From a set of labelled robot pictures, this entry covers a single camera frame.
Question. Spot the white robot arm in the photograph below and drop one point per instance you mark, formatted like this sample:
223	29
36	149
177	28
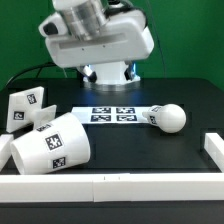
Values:
84	19

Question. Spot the white left rail block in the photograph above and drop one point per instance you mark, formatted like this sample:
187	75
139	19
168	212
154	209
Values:
5	151

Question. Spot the green curtain backdrop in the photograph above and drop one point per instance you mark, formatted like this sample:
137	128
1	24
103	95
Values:
188	36

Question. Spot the white lamp base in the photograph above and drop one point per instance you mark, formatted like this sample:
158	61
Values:
25	107

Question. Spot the white marker sheet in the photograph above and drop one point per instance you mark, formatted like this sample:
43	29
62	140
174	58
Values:
112	114

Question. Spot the white rail block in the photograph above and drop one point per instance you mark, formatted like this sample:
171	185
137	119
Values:
214	145
5	151

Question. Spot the white front rail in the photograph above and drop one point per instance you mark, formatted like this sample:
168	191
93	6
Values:
111	187

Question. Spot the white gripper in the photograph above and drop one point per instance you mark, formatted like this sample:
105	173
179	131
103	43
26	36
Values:
125	37

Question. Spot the white lamp shade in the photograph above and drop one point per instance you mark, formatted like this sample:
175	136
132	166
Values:
56	145

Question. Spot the white right rail block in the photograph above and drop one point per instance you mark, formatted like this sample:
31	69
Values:
214	145

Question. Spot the white light bulb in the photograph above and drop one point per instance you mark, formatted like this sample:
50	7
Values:
169	118

